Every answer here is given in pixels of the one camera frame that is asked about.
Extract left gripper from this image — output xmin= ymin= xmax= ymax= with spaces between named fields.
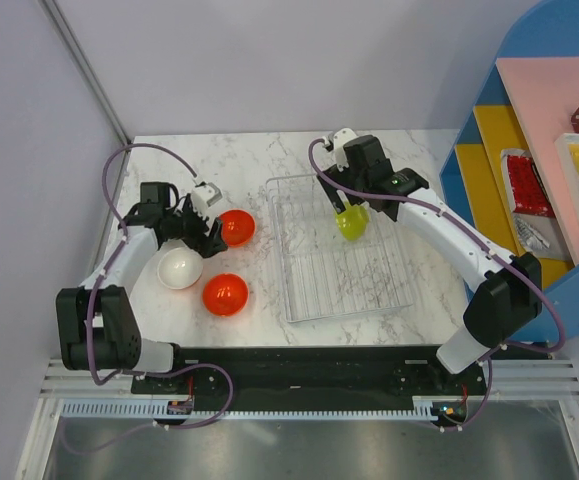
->
xmin=164 ymin=194 xmax=227 ymax=259

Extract lime green bowl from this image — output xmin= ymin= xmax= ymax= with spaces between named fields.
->
xmin=335 ymin=205 xmax=370 ymax=242

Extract orange bowl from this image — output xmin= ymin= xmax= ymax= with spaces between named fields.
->
xmin=202 ymin=273 xmax=249 ymax=317
xmin=219 ymin=209 xmax=256 ymax=248

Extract orange bowl front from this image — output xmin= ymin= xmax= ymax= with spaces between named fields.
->
xmin=202 ymin=273 xmax=249 ymax=317

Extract white wire dish rack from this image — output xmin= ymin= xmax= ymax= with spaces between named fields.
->
xmin=266 ymin=175 xmax=414 ymax=323

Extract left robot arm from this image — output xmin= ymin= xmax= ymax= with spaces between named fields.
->
xmin=56 ymin=181 xmax=227 ymax=393

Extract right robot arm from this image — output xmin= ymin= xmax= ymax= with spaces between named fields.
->
xmin=317 ymin=129 xmax=542 ymax=394

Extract white bowl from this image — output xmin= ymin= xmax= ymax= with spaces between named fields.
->
xmin=157 ymin=247 xmax=203 ymax=290

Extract yellow shelf board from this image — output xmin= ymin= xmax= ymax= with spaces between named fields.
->
xmin=456 ymin=104 xmax=573 ymax=289

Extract red snack packet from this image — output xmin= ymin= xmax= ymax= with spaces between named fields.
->
xmin=500 ymin=148 xmax=555 ymax=218

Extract blue shelf unit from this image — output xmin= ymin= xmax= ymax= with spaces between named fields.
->
xmin=440 ymin=1 xmax=579 ymax=344

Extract silver foil packet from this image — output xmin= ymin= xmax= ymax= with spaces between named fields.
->
xmin=512 ymin=213 xmax=571 ymax=261

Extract pink shelf board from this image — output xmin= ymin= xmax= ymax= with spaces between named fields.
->
xmin=496 ymin=57 xmax=579 ymax=264

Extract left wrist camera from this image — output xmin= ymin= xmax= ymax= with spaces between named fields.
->
xmin=191 ymin=182 xmax=222 ymax=211

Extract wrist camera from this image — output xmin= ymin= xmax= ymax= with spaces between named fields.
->
xmin=191 ymin=182 xmax=222 ymax=211
xmin=324 ymin=127 xmax=358 ymax=170

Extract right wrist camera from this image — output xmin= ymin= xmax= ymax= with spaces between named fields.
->
xmin=324 ymin=127 xmax=358 ymax=170

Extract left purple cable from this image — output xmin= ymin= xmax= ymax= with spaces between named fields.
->
xmin=58 ymin=143 xmax=235 ymax=454

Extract purple cable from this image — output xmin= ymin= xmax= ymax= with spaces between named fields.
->
xmin=308 ymin=139 xmax=566 ymax=434
xmin=58 ymin=143 xmax=235 ymax=454

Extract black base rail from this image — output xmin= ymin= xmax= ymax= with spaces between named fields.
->
xmin=128 ymin=342 xmax=553 ymax=413

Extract white cable duct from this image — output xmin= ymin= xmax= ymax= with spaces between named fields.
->
xmin=60 ymin=397 xmax=446 ymax=422

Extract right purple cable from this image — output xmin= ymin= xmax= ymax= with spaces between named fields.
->
xmin=308 ymin=139 xmax=566 ymax=434

